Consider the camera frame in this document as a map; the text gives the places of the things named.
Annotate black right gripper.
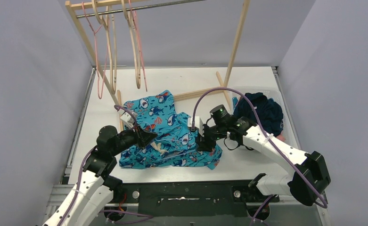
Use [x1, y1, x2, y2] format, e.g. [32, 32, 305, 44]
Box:
[196, 122, 227, 151]

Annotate teal fish print shorts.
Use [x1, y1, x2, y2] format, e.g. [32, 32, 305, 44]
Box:
[119, 90, 222, 170]

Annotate navy blue shorts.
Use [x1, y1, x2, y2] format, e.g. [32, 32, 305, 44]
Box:
[233, 92, 284, 137]

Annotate pink floral shorts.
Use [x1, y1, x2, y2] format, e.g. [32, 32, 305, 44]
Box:
[276, 134, 286, 142]

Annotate wooden hanger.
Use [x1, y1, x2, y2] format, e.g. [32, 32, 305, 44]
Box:
[91, 0, 116, 95]
[121, 0, 141, 89]

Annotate wooden hanger front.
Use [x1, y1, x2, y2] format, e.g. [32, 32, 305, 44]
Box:
[91, 0, 116, 95]

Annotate blue wire hanger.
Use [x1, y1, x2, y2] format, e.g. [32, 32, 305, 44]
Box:
[138, 122, 196, 160]

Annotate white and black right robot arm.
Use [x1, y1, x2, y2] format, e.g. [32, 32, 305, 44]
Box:
[188, 105, 331, 206]

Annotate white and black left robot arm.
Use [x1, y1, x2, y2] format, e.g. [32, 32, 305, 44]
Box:
[44, 125, 157, 226]

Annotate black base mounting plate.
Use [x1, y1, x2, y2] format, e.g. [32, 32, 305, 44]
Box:
[122, 180, 267, 217]

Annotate white plastic basket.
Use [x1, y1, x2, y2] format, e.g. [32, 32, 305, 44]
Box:
[233, 86, 297, 147]

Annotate wooden clothes rack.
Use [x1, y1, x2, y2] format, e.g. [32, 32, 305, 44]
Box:
[65, 0, 252, 132]

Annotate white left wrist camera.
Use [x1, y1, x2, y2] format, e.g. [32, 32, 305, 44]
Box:
[120, 112, 135, 129]

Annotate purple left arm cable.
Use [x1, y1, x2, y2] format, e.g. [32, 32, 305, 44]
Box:
[56, 105, 139, 226]

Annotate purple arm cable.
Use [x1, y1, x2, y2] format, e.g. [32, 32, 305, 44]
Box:
[190, 87, 328, 210]
[56, 105, 139, 226]

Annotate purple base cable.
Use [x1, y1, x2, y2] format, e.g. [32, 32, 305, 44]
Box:
[99, 208, 155, 225]

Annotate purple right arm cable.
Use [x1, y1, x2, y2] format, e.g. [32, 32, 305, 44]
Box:
[190, 87, 328, 210]

